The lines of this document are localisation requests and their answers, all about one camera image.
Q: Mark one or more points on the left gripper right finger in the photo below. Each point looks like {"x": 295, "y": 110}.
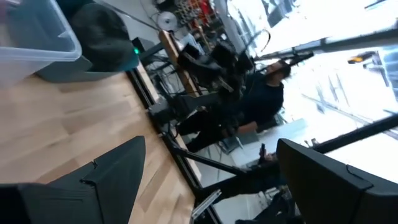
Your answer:
{"x": 326, "y": 193}

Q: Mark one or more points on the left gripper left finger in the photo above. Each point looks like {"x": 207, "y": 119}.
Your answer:
{"x": 109, "y": 186}

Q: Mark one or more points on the dark grey baseball cap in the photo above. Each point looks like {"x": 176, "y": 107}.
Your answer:
{"x": 102, "y": 37}

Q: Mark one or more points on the person's hand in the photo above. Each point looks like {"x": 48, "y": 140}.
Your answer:
{"x": 248, "y": 127}

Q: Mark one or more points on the person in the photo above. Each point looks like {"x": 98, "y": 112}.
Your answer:
{"x": 264, "y": 102}

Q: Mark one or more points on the teal plastic bin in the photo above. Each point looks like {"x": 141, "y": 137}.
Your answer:
{"x": 68, "y": 76}

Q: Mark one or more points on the clear plastic bin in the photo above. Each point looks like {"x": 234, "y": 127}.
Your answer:
{"x": 46, "y": 53}

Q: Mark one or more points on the white round disc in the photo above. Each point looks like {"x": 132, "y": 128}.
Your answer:
{"x": 167, "y": 21}

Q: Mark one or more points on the silver aluminium bracket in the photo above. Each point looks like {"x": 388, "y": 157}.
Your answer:
{"x": 205, "y": 203}

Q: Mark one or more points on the neighbouring metal frame table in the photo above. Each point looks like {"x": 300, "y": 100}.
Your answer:
{"x": 169, "y": 43}

